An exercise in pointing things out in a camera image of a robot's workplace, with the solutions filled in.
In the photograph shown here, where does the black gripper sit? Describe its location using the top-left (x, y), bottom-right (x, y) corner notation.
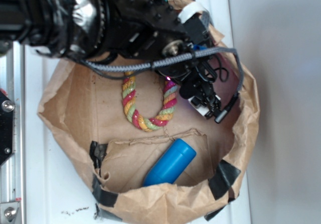
top-left (105, 0), bottom-right (222, 120)

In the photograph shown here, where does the multicolored twisted rope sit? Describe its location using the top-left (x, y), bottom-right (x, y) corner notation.
top-left (122, 71), bottom-right (179, 133)

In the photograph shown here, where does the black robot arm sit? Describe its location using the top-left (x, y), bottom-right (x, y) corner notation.
top-left (1, 0), bottom-right (224, 122)

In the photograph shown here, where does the blue plastic cylinder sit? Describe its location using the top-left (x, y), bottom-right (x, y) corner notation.
top-left (143, 139), bottom-right (197, 187)

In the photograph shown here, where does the brown paper bag bin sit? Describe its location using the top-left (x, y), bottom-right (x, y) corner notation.
top-left (37, 0), bottom-right (260, 224)

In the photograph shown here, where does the grey braided cable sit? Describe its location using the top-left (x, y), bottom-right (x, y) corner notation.
top-left (80, 46), bottom-right (244, 124)

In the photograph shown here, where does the black mounting bracket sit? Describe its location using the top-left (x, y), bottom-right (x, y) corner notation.
top-left (0, 88), bottom-right (15, 166)

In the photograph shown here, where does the aluminium frame rail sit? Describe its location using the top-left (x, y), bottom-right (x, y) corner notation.
top-left (1, 43), bottom-right (26, 223)

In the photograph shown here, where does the metal corner bracket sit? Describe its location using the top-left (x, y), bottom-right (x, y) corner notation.
top-left (1, 201), bottom-right (22, 224)

